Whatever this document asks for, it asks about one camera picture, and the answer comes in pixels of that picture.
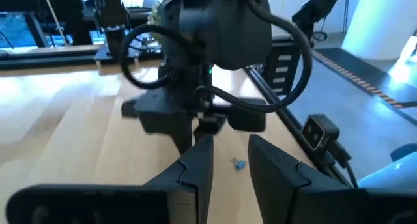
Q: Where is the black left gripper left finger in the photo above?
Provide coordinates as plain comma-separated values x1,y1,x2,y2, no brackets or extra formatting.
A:
6,134,215,224

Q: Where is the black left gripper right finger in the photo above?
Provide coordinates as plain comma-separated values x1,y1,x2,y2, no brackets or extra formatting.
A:
247,134,417,224

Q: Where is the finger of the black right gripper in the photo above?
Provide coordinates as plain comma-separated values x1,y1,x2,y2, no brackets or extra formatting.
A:
169,129,195,156
194,124,218,143

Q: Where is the white curtain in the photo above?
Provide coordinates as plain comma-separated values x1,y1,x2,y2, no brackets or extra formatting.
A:
340,0,417,61

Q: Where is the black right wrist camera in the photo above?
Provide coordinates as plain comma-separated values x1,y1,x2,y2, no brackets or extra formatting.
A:
227,98,267,133

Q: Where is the black boxy exterior camera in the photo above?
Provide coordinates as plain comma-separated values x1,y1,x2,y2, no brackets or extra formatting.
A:
301,113,341,152

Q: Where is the black exterior camera cable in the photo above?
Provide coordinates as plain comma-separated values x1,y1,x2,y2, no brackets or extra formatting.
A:
328,141,359,189

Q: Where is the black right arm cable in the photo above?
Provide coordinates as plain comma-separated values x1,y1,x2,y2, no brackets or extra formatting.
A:
119,0,313,114

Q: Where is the orange black striped cable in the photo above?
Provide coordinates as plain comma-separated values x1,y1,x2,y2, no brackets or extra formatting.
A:
311,49,417,109

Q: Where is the yellow hanging cord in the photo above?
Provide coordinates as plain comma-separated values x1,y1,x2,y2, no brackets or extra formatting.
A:
41,0,69,48

